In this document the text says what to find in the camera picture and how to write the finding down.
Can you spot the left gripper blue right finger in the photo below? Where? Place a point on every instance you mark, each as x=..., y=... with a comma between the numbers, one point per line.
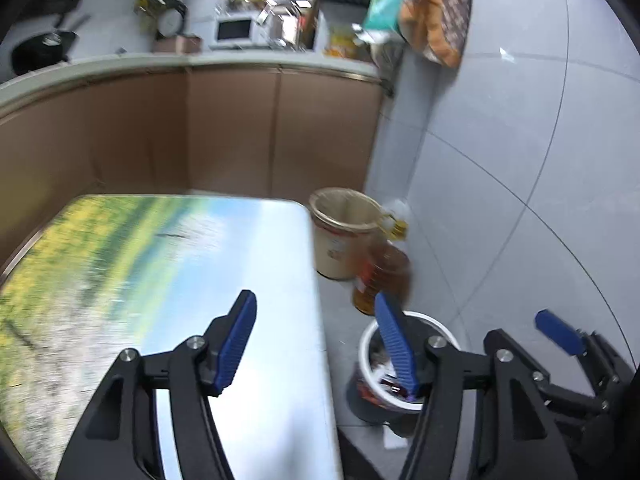
x=527, y=443

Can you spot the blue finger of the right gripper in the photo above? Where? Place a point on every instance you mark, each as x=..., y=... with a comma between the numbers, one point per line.
x=560, y=332

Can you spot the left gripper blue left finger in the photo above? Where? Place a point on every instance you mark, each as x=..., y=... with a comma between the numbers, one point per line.
x=117, y=436

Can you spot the white rimmed trash bin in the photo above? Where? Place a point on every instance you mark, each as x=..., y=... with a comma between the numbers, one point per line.
x=374, y=393

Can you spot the beige lined trash bucket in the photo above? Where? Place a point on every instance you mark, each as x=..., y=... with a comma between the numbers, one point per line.
x=345, y=221

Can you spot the brown kitchen base cabinets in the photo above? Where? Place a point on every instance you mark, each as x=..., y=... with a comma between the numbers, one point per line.
x=249, y=130

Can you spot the chrome kitchen faucet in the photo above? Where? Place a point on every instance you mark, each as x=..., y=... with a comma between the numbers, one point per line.
x=282, y=26

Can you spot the landscape print folding table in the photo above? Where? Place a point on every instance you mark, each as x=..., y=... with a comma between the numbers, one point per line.
x=112, y=272

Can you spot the amber cooking oil bottle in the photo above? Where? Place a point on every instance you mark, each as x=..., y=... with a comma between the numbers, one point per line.
x=387, y=267

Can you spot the orange patterned apron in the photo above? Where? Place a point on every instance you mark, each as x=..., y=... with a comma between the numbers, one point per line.
x=436, y=29

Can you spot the yellow seasoning package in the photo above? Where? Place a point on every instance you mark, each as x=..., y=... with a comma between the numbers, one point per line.
x=342, y=42

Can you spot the green plastic bag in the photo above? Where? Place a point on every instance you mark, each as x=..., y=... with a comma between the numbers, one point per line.
x=382, y=15

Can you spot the black frying wok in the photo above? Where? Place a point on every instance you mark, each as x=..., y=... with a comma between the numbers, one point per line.
x=47, y=49

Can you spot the white microwave oven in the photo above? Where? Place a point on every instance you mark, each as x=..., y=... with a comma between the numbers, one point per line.
x=244, y=31

